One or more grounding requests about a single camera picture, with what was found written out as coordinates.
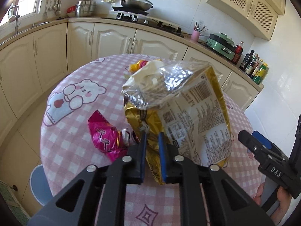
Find red cola bottle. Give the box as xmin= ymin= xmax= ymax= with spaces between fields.
xmin=232 ymin=41 xmax=244 ymax=65

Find chrome sink faucet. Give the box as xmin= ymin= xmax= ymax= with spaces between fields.
xmin=8 ymin=5 xmax=20 ymax=35

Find gold foil snack bag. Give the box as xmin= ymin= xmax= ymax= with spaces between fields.
xmin=122 ymin=61 xmax=232 ymax=184

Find frying pan with lid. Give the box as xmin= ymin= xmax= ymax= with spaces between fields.
xmin=120 ymin=0 xmax=153 ymax=11

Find person's right hand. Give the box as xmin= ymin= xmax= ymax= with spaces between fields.
xmin=253 ymin=183 xmax=294 ymax=225

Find black gas stove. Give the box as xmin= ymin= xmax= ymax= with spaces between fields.
xmin=105 ymin=6 xmax=184 ymax=38

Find cream upper lattice cabinet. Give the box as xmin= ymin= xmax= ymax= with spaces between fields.
xmin=207 ymin=0 xmax=286 ymax=41

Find green yellow oil bottle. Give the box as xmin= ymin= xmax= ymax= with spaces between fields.
xmin=253 ymin=62 xmax=268 ymax=85

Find stainless steel steamer pot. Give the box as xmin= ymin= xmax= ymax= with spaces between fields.
xmin=75 ymin=0 xmax=97 ymax=17

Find red bowl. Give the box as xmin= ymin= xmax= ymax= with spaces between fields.
xmin=67 ymin=6 xmax=76 ymax=14

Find pink utensil holder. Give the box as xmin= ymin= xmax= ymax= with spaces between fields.
xmin=190 ymin=30 xmax=200 ymax=42

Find cream lower cabinets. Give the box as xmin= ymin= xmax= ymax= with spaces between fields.
xmin=1 ymin=18 xmax=264 ymax=140

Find cream paper bag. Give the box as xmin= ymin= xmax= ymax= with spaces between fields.
xmin=125 ymin=59 xmax=166 ymax=86

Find magenta snack wrapper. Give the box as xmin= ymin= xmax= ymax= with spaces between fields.
xmin=88 ymin=110 xmax=131 ymax=162

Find window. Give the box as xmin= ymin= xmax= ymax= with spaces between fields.
xmin=11 ymin=0 xmax=42 ymax=25

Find green electric grill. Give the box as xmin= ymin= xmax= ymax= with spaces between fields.
xmin=206 ymin=33 xmax=235 ymax=60

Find dark soy sauce bottle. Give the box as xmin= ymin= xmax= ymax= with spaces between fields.
xmin=239 ymin=50 xmax=255 ymax=71

